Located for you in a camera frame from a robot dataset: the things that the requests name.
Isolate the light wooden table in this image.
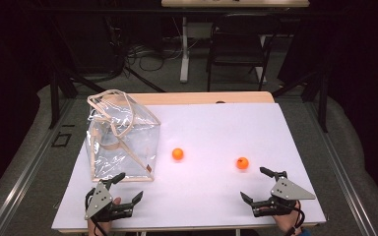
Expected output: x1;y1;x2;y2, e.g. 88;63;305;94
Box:
58;90;323;234

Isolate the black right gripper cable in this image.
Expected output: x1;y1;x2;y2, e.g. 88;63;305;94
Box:
284;201;307;236

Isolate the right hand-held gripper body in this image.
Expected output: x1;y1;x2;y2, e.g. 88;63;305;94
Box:
251;170;317;218

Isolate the orange ball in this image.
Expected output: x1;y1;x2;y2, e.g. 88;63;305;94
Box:
171;147;185;161
235;156;250;170

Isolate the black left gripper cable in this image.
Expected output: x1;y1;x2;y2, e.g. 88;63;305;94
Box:
84;188;109;236

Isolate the person's right hand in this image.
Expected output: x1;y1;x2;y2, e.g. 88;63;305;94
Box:
274;204;303;236

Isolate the transparent bag with beige trim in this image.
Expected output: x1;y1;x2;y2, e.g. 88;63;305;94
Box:
84;88;162;183

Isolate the bundle of floor cables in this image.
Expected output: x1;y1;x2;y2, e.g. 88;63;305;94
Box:
124;42;181;73

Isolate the black metal stand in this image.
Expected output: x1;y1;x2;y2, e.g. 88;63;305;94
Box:
272;70;330;134
47;63;107;130

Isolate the person's left hand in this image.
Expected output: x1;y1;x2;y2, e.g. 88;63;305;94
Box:
87;196;123;236

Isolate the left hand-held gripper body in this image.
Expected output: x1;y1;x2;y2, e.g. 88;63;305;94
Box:
84;181;136;224

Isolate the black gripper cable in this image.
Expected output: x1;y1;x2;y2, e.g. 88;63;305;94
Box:
84;188;109;236
284;201;307;236

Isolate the light desk with white legs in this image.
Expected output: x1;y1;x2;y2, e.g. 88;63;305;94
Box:
160;0;310;85

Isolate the black chair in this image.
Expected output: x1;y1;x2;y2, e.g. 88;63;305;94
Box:
206;13;282;92

